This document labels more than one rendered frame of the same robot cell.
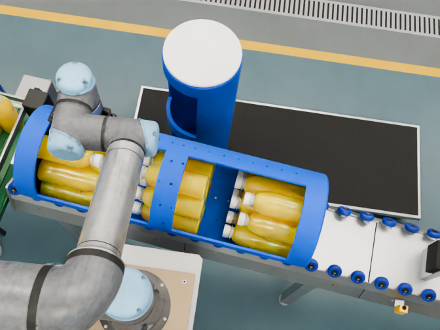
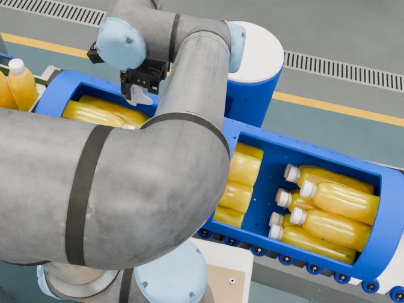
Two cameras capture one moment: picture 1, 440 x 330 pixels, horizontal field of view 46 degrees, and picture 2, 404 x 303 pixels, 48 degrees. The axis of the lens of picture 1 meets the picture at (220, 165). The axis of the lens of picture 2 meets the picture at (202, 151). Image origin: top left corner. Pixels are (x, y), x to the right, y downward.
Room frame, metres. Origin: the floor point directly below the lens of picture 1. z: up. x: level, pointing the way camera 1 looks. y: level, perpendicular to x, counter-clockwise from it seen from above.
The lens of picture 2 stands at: (-0.10, 0.15, 2.08)
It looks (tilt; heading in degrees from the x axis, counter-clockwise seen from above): 56 degrees down; 2
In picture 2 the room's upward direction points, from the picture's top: 11 degrees clockwise
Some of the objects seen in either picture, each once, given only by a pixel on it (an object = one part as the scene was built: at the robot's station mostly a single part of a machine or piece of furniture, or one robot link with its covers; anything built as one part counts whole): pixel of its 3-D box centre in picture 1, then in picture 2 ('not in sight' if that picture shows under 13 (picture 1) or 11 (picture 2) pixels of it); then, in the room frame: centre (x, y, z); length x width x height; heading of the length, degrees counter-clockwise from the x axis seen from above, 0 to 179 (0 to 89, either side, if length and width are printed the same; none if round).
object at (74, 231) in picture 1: (78, 234); not in sight; (0.48, 0.57, 0.31); 0.06 x 0.06 x 0.63; 84
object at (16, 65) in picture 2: not in sight; (16, 65); (0.69, 0.73, 1.10); 0.04 x 0.04 x 0.02
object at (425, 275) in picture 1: (433, 260); not in sight; (0.42, -0.70, 1.00); 0.10 x 0.04 x 0.15; 174
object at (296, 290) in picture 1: (296, 290); not in sight; (0.38, -0.41, 0.31); 0.06 x 0.06 x 0.63; 84
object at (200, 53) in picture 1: (202, 52); (242, 50); (1.02, 0.12, 1.03); 0.28 x 0.28 x 0.01
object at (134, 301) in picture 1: (124, 295); (166, 278); (0.14, 0.17, 1.33); 0.13 x 0.12 x 0.14; 93
